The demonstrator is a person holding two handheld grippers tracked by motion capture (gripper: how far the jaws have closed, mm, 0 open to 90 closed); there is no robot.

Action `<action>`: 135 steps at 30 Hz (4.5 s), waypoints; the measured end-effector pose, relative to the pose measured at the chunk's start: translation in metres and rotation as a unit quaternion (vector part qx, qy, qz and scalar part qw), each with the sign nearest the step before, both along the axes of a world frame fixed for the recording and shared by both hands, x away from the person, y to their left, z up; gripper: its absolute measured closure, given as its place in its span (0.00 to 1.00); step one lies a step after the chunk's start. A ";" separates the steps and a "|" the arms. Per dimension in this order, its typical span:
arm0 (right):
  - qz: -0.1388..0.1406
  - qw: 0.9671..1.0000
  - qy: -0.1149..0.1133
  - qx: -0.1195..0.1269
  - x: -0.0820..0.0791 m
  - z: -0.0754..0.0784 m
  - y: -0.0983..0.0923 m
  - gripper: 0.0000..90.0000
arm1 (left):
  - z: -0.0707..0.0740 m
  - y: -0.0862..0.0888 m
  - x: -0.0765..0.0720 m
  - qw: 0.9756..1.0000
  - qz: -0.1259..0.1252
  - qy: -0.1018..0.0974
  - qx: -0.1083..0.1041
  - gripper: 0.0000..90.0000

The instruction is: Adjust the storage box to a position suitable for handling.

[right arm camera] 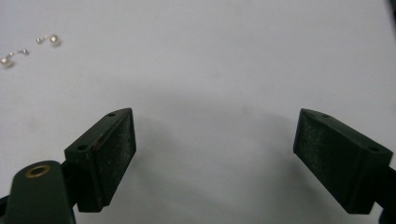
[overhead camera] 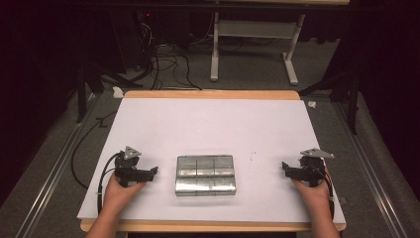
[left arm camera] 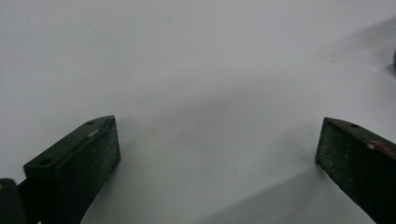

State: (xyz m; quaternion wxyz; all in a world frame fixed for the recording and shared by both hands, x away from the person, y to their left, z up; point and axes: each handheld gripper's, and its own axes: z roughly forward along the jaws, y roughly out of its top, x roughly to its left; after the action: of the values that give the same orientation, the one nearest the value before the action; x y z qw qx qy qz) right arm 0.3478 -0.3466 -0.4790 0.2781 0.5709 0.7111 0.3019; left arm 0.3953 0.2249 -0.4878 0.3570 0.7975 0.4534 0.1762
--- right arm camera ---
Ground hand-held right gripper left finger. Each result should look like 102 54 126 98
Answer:
64 107 137 213

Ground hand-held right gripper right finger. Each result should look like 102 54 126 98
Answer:
292 107 394 215

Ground pearl earring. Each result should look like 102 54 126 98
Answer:
35 33 62 48

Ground small metal screws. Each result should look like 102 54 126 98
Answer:
0 48 31 69

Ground white table mat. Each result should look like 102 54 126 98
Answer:
0 0 396 224

